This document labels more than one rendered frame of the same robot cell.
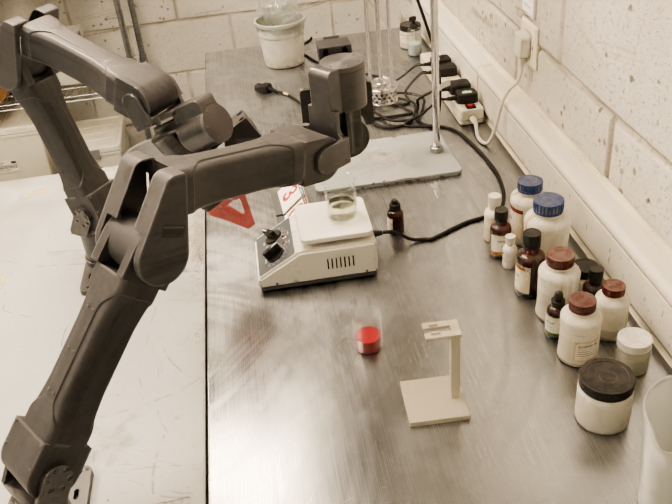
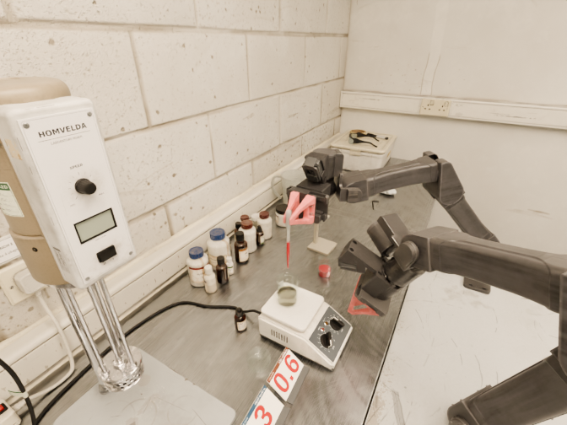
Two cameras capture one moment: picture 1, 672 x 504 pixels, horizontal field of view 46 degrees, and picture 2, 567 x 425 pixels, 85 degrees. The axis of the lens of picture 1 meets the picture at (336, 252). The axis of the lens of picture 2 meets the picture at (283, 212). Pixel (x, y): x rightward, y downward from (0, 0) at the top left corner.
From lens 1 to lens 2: 1.63 m
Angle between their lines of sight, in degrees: 109
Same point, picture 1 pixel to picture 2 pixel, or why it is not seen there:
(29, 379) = (514, 356)
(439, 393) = (319, 244)
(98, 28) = not seen: outside the picture
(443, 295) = (272, 277)
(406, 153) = (122, 406)
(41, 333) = not seen: hidden behind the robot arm
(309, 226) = (311, 305)
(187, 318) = (403, 342)
